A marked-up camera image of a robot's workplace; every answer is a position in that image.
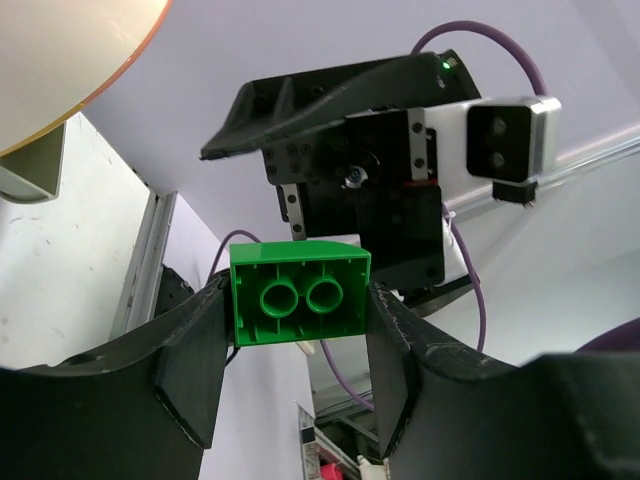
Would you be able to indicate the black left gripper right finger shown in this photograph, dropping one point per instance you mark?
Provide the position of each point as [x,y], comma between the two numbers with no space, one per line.
[446,411]

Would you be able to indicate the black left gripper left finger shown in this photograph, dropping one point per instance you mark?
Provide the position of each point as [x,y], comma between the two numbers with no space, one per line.
[142,406]

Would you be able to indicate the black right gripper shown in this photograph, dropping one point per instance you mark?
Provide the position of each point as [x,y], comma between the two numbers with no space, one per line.
[353,141]

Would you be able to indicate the green lego brick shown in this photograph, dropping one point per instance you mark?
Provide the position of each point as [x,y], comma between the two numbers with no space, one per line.
[297,291]

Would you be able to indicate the olive green bottom drawer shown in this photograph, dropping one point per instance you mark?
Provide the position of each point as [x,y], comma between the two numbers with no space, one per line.
[32,174]

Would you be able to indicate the cream cylindrical drawer cabinet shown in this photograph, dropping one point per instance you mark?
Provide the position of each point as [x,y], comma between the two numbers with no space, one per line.
[57,56]

